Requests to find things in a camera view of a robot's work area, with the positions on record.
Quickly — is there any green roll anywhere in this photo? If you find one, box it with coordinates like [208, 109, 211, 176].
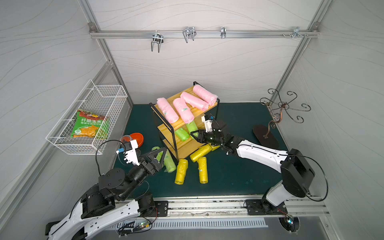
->
[164, 150, 177, 173]
[175, 128, 190, 142]
[186, 121, 199, 135]
[152, 146, 164, 164]

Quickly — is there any green roll front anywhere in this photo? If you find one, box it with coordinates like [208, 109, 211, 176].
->
[186, 121, 199, 135]

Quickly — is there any green snack bag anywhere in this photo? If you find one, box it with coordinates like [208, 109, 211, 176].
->
[71, 109, 110, 140]

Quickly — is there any yellow roll lying diagonal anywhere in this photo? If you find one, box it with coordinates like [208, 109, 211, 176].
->
[190, 145, 212, 162]

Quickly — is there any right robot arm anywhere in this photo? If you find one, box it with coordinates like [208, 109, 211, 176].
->
[191, 119, 315, 213]

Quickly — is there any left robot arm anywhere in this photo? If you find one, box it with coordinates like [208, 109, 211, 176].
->
[45, 148, 168, 240]

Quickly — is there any wooden three-tier shelf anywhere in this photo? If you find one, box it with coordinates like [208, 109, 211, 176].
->
[150, 82, 220, 162]

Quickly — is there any pink roll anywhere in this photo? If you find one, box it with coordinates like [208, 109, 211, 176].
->
[180, 92, 209, 112]
[193, 85, 218, 106]
[157, 98, 179, 124]
[173, 98, 195, 124]

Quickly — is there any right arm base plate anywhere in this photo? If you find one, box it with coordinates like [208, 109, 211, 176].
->
[243, 199, 288, 216]

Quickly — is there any green roll beside shelf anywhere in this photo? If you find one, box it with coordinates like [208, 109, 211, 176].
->
[164, 150, 177, 173]

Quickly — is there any aluminium top rail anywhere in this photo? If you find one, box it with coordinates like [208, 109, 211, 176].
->
[90, 28, 320, 40]

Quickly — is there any yellow roll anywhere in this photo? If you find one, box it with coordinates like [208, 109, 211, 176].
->
[198, 157, 209, 184]
[210, 145, 220, 151]
[175, 159, 189, 185]

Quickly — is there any pink roll front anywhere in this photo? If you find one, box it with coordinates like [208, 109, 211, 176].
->
[193, 85, 218, 106]

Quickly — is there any clear plastic goblet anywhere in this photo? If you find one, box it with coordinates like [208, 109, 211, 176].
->
[120, 135, 132, 144]

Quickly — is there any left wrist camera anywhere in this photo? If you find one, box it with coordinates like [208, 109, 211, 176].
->
[116, 140, 140, 166]

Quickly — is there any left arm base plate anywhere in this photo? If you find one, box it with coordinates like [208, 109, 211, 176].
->
[149, 201, 169, 217]

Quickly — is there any white wire basket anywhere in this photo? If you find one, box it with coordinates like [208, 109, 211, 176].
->
[46, 80, 128, 155]

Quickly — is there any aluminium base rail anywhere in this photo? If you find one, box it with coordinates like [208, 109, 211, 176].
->
[154, 195, 330, 219]

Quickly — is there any orange plastic bowl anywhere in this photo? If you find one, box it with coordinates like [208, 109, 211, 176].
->
[130, 133, 144, 148]

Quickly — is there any copper wire jewelry stand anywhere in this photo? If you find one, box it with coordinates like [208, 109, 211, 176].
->
[253, 88, 312, 149]

